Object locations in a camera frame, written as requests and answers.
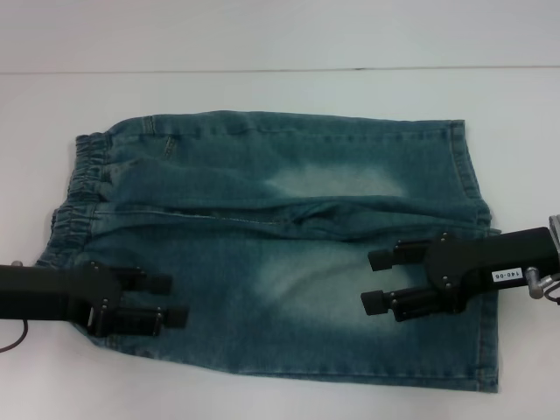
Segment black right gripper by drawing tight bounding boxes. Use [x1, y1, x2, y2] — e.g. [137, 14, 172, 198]
[360, 227, 560, 324]

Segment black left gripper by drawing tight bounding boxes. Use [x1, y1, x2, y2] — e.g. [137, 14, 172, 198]
[0, 261, 190, 338]

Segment blue denim shorts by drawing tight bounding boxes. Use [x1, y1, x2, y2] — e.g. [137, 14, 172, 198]
[34, 108, 504, 395]

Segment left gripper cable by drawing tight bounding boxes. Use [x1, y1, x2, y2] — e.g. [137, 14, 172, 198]
[0, 318, 31, 352]

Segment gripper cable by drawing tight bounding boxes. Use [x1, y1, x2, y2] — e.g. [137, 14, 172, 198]
[0, 318, 31, 352]
[526, 265, 560, 307]

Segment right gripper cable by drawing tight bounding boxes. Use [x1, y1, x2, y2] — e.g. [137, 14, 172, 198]
[526, 265, 560, 307]

